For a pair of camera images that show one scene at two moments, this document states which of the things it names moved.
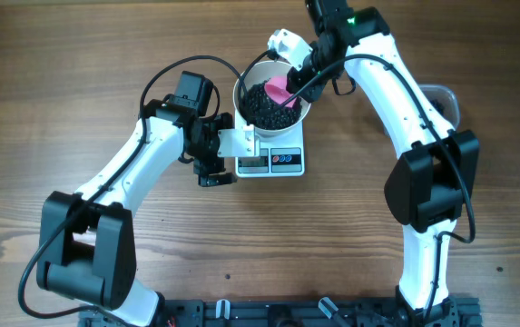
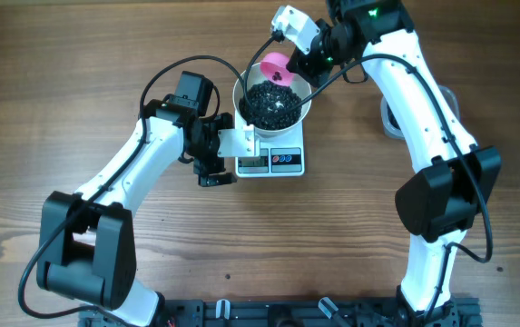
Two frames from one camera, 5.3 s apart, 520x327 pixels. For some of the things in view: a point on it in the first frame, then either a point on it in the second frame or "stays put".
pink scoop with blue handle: (276, 87) -> (273, 66)
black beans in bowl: (259, 109) stays put
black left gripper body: (205, 154) stays put
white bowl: (262, 71) stays put
